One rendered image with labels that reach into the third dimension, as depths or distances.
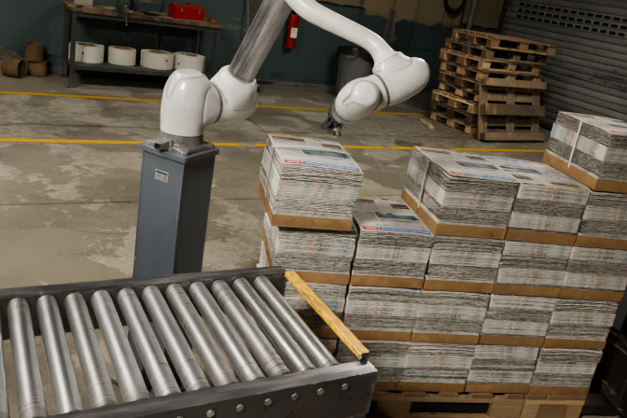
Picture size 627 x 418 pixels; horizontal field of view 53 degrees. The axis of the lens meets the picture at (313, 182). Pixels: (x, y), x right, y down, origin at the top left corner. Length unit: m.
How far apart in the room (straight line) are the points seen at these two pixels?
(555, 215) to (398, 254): 0.62
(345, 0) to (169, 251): 7.72
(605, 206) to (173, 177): 1.62
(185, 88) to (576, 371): 1.99
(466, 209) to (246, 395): 1.25
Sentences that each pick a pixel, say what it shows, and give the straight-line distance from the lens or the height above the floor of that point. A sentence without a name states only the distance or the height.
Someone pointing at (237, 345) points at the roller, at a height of 0.80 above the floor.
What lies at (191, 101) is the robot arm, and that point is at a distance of 2.19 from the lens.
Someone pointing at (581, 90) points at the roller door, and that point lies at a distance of 10.14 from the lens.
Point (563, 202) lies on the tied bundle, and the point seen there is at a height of 1.00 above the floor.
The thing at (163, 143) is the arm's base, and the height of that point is 1.03.
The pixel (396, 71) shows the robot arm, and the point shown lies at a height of 1.44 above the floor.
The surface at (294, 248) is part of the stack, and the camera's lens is 2.22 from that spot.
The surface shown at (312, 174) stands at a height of 1.03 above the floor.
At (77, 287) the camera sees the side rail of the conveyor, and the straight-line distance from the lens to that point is 1.74.
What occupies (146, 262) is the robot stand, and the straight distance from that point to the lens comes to 2.43.
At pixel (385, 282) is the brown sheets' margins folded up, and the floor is 0.63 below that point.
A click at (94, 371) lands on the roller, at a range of 1.44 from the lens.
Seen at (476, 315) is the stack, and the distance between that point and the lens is 2.58.
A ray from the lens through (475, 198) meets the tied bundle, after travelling 2.36.
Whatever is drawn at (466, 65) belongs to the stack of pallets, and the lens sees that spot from 8.70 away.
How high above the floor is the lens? 1.65
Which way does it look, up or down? 18 degrees down
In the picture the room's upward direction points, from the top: 10 degrees clockwise
